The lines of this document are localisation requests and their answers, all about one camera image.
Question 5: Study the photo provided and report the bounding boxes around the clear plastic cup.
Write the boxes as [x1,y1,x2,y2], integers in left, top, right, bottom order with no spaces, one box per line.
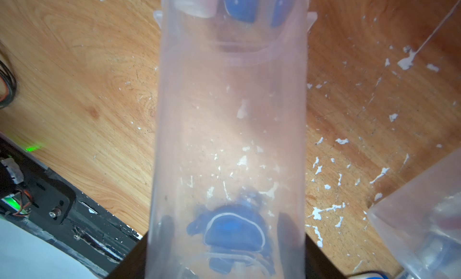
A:
[368,149,461,279]

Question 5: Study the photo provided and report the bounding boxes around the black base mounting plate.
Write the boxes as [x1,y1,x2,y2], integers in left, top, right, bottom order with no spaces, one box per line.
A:
[1,134,142,278]

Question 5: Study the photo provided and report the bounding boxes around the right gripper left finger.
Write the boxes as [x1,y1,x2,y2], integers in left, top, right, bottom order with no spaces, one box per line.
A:
[104,215,175,279]

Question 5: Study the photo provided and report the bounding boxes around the clear cup blue lid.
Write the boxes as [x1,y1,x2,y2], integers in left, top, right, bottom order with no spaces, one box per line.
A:
[149,0,315,279]

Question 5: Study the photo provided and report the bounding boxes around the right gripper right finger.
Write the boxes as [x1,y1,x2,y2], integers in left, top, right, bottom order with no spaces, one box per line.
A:
[276,212,348,279]

